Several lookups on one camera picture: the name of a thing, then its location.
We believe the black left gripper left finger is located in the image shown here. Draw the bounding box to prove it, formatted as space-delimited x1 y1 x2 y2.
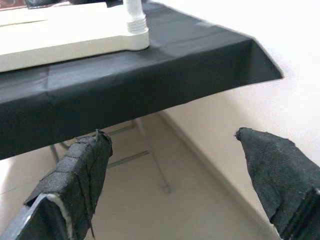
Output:
0 129 114 240

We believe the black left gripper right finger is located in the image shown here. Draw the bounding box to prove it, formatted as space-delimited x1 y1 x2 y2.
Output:
234 126 320 240

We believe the white children table top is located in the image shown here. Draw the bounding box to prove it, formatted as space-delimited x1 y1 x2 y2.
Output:
0 1 150 73

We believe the white plastic table leg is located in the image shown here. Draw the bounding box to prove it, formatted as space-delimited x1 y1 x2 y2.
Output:
123 0 148 35

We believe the black tablecloth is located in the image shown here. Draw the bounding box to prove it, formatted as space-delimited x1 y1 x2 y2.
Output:
0 0 285 161

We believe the grey metal table frame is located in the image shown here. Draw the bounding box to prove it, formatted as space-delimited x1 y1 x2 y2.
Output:
49 117 173 195

